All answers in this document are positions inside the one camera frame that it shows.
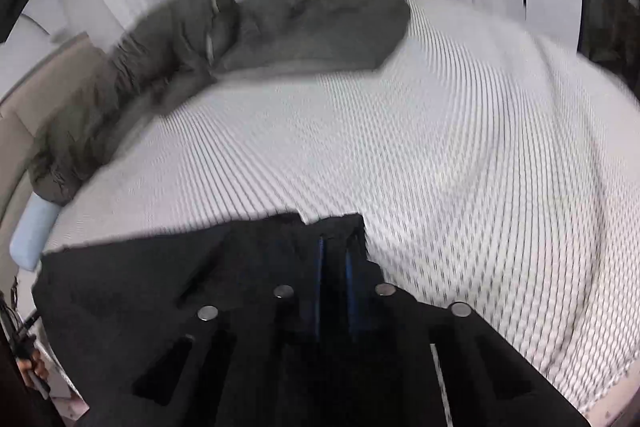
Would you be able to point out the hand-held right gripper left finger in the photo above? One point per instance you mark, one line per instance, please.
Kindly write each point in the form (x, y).
(319, 287)

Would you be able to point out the light blue bolster pillow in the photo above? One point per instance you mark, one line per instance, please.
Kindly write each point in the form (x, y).
(32, 232)

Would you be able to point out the person's left hand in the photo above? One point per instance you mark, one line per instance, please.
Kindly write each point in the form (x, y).
(37, 367)

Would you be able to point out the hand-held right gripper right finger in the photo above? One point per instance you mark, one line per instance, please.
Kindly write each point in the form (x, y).
(350, 289)

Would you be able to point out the grey duvet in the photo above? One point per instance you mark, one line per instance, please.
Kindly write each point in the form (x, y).
(310, 27)

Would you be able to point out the beige padded headboard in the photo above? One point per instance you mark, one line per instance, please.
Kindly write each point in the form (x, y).
(35, 107)

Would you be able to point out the black pants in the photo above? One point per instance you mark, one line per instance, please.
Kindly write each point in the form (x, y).
(125, 277)

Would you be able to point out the white hexagon patterned bed sheet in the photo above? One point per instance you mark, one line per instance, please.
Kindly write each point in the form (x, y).
(450, 167)

